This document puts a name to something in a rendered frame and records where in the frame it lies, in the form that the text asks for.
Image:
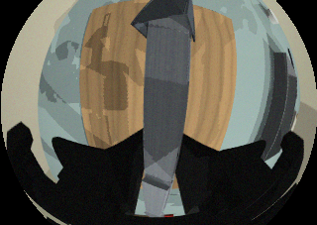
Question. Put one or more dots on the white short cylinder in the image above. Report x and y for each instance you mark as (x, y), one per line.
(271, 16)

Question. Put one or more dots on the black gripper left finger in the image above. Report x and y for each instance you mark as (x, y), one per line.
(121, 165)

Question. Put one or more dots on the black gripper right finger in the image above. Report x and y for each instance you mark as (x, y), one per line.
(200, 168)

